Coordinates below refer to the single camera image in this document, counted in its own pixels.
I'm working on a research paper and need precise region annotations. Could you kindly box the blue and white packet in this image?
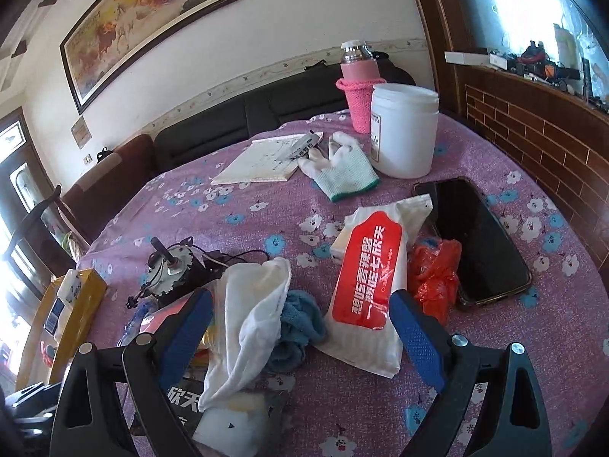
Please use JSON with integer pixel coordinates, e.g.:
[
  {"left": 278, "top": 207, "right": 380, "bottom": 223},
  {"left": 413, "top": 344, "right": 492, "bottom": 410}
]
[{"left": 43, "top": 270, "right": 81, "bottom": 344}]

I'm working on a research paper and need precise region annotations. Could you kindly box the yellow cardboard box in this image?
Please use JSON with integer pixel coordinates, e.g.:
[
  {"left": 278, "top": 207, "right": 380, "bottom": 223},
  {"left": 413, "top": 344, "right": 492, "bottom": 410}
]
[{"left": 16, "top": 268, "right": 109, "bottom": 391}]

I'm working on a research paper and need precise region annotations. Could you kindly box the white notebook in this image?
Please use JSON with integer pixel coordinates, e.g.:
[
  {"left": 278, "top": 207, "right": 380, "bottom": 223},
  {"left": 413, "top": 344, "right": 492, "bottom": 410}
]
[{"left": 210, "top": 132, "right": 324, "bottom": 186}]

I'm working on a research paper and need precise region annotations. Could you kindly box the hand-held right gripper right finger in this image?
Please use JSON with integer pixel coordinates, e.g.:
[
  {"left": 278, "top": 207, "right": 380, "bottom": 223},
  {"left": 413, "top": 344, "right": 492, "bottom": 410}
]
[{"left": 390, "top": 289, "right": 555, "bottom": 457}]

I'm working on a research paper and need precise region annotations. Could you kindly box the brown armchair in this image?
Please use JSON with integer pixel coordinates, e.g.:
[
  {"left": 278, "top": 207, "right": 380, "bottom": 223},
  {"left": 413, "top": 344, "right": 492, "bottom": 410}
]
[{"left": 62, "top": 133, "right": 160, "bottom": 243}]

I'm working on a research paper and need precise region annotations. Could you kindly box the dark wooden glass door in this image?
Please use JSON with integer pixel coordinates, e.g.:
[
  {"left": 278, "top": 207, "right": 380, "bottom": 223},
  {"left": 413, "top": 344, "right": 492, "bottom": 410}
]
[{"left": 0, "top": 107, "right": 77, "bottom": 296}]

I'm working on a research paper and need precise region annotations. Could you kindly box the dark wooden chair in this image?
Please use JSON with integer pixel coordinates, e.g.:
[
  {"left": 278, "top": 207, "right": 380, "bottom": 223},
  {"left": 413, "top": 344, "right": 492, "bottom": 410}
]
[{"left": 5, "top": 185, "right": 65, "bottom": 258}]

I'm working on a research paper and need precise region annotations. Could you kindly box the black sofa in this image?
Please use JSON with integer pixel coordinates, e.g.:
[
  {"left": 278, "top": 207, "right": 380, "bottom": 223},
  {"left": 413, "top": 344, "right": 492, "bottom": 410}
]
[{"left": 153, "top": 50, "right": 415, "bottom": 174}]

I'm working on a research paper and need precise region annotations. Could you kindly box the white tissue packet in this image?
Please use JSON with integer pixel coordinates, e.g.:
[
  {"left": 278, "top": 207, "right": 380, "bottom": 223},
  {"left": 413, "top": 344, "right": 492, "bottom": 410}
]
[{"left": 193, "top": 390, "right": 267, "bottom": 457}]

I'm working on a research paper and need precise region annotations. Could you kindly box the framed horse painting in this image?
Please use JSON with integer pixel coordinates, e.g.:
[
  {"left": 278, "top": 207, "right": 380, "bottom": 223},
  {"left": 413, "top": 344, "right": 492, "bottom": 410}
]
[{"left": 59, "top": 0, "right": 241, "bottom": 115}]

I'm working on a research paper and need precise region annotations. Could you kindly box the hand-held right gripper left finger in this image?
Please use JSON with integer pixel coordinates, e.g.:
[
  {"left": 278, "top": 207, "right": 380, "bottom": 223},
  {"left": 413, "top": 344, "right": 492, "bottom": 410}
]
[{"left": 50, "top": 288, "right": 215, "bottom": 457}]

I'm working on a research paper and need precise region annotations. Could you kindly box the white cloth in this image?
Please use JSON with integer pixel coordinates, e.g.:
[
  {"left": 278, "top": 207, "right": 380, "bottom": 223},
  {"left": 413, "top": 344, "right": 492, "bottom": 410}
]
[{"left": 197, "top": 257, "right": 292, "bottom": 412}]

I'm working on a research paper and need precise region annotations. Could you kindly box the clutter on window ledge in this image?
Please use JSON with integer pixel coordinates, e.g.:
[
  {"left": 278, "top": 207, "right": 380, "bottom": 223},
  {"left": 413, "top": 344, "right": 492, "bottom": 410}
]
[{"left": 445, "top": 24, "right": 609, "bottom": 115}]

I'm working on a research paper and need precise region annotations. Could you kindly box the black packet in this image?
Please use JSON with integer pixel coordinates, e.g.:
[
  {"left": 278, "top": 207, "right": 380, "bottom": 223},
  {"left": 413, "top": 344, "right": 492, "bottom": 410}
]
[{"left": 162, "top": 371, "right": 286, "bottom": 457}]

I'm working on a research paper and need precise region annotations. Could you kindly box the white tube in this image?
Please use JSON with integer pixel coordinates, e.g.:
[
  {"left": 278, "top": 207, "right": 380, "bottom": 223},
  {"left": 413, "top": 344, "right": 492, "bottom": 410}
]
[{"left": 281, "top": 134, "right": 324, "bottom": 163}]

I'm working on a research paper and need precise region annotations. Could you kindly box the small wall certificate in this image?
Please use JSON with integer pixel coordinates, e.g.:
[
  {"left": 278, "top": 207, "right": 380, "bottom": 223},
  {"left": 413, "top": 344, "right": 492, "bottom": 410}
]
[{"left": 71, "top": 117, "right": 92, "bottom": 146}]

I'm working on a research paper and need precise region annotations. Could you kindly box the black smartphone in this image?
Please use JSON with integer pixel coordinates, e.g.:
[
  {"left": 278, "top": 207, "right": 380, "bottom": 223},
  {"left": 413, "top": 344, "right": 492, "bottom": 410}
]
[{"left": 411, "top": 177, "right": 532, "bottom": 306}]

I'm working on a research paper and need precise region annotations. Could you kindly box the purple floral tablecloth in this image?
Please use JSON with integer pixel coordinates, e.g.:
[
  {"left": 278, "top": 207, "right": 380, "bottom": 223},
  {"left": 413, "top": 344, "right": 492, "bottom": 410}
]
[{"left": 76, "top": 109, "right": 609, "bottom": 457}]

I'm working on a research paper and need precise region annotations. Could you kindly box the red plastic bag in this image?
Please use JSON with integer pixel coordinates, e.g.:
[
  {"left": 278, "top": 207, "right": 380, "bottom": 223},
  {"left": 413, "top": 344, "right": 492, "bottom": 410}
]
[{"left": 407, "top": 239, "right": 463, "bottom": 327}]

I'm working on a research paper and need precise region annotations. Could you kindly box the blue towel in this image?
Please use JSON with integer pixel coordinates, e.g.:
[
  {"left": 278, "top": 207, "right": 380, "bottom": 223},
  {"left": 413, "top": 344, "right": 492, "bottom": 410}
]
[{"left": 264, "top": 289, "right": 329, "bottom": 374}]

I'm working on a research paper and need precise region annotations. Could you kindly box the black electric motor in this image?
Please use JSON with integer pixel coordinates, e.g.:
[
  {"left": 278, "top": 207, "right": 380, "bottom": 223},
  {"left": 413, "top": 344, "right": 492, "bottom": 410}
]
[{"left": 124, "top": 237, "right": 267, "bottom": 310}]

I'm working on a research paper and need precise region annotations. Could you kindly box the pink thermos with knitted sleeve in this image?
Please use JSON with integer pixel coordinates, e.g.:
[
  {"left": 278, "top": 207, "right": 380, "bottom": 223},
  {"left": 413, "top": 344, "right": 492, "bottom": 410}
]
[{"left": 335, "top": 40, "right": 386, "bottom": 134}]

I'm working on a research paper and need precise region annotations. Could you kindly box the white work glove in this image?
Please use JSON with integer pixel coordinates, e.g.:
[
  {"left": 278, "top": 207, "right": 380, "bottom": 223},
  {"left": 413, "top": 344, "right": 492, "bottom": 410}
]
[{"left": 297, "top": 132, "right": 380, "bottom": 202}]

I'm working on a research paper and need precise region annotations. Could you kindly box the white wipes pack red label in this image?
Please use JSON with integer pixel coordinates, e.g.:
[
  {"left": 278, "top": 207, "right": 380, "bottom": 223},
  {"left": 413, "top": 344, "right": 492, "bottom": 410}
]
[{"left": 311, "top": 195, "right": 434, "bottom": 379}]

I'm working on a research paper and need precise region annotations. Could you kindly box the white plastic jar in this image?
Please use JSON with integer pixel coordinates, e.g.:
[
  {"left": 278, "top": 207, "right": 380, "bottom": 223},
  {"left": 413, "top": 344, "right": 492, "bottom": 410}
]
[{"left": 370, "top": 83, "right": 439, "bottom": 179}]

